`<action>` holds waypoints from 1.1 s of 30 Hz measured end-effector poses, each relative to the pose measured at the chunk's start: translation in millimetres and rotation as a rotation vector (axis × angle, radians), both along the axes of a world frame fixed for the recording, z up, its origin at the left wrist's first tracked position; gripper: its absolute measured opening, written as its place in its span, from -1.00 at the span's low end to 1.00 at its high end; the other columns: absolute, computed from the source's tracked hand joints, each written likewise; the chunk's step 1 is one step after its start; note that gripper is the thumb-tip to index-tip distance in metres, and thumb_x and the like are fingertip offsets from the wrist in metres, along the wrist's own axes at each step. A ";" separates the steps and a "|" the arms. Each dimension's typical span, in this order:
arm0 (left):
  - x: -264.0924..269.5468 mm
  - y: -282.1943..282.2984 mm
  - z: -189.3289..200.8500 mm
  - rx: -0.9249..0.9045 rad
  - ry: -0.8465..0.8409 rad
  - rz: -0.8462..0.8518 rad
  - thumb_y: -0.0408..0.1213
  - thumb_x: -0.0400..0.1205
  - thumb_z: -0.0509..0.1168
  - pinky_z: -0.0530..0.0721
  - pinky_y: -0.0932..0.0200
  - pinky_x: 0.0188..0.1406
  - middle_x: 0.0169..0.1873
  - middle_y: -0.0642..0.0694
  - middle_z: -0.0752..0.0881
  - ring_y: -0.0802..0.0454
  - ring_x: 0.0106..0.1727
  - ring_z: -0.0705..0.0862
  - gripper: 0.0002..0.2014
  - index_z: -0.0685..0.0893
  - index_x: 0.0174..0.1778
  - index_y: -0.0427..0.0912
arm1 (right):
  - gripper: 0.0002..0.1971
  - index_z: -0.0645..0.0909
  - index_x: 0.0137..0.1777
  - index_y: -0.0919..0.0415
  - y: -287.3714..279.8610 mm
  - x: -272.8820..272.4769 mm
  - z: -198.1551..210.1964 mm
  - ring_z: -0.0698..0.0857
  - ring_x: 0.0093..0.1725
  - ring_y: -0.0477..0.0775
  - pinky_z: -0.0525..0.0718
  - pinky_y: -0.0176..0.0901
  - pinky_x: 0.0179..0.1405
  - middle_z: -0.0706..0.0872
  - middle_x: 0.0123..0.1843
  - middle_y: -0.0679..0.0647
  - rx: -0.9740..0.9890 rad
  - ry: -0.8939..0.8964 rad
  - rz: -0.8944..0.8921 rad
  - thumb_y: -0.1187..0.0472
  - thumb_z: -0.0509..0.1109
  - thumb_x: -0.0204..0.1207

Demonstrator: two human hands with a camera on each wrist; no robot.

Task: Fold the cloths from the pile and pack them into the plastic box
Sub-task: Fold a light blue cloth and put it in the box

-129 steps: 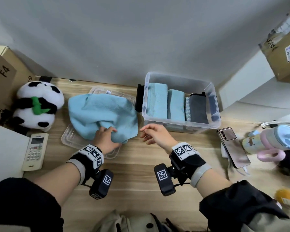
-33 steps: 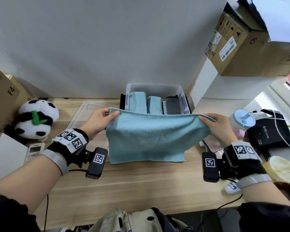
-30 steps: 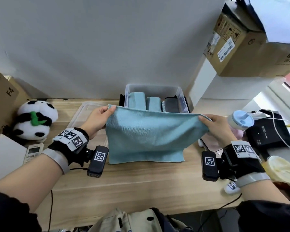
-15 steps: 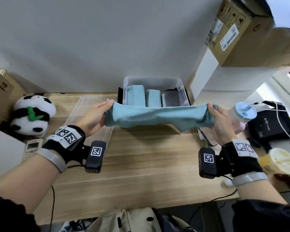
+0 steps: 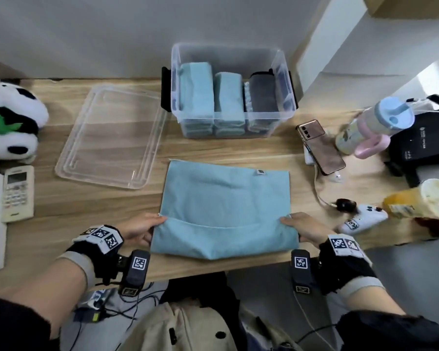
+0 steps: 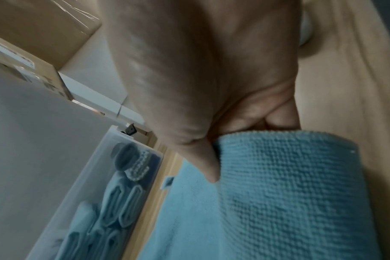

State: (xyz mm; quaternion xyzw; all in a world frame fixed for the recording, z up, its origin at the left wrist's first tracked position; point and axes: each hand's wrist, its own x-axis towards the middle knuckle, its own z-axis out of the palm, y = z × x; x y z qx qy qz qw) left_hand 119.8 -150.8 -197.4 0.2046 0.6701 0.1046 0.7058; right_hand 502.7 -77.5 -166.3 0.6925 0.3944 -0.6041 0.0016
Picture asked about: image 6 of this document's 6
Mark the person's right hand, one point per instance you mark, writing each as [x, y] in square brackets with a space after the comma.
[198, 63]

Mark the dark blue grey cloth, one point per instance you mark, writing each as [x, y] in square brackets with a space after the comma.
[126, 156]

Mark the clear plastic storage box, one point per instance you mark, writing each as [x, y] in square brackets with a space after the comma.
[69, 198]

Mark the labelled brown cardboard box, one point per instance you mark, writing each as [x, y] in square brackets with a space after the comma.
[28, 25]

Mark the white shelf unit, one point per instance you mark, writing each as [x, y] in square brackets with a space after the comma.
[85, 66]

